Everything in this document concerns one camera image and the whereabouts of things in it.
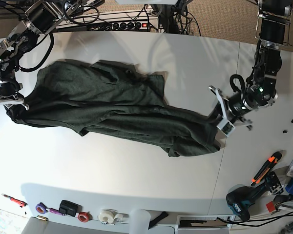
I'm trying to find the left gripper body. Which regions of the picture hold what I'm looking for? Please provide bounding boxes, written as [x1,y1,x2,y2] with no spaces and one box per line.
[209,85,253,137]

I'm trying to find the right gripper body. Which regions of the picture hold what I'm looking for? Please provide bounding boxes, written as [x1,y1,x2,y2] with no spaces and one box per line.
[0,94,29,111]

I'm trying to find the dark green t-shirt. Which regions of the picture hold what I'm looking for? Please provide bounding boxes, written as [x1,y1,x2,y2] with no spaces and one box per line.
[6,60,220,157]

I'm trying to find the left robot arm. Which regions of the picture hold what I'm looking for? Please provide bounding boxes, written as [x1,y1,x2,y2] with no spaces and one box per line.
[208,0,293,137]

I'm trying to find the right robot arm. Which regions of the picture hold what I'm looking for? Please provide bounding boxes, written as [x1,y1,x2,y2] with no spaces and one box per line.
[0,0,65,110]

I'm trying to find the orange black utility knife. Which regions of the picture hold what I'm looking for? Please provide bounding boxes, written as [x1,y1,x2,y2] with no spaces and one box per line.
[251,152,282,186]

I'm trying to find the red black screwdriver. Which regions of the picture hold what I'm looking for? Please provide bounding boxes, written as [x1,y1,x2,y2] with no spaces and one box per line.
[1,194,27,208]

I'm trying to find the red square tag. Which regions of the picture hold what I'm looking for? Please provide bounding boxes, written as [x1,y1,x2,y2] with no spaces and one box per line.
[266,201,276,213]

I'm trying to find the purple tape roll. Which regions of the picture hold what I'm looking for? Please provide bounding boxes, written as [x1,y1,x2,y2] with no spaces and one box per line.
[36,202,47,214]

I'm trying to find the black power strip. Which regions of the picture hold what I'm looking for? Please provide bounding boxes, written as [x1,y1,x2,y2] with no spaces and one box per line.
[86,21,157,32]

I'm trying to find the red tape roll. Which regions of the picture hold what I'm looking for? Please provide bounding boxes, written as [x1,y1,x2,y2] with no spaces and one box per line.
[78,212,90,223]

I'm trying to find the white paper roll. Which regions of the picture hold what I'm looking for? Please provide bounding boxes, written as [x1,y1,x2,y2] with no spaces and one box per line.
[129,209,151,234]

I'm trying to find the clear tape dispenser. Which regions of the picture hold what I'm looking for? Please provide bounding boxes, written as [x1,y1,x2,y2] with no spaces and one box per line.
[97,209,129,225]

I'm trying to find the teal black cordless drill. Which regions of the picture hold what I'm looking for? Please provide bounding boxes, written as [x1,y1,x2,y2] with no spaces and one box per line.
[226,172,284,221]

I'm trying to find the black action camera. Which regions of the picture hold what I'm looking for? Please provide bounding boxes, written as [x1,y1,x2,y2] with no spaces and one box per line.
[59,200,79,217]

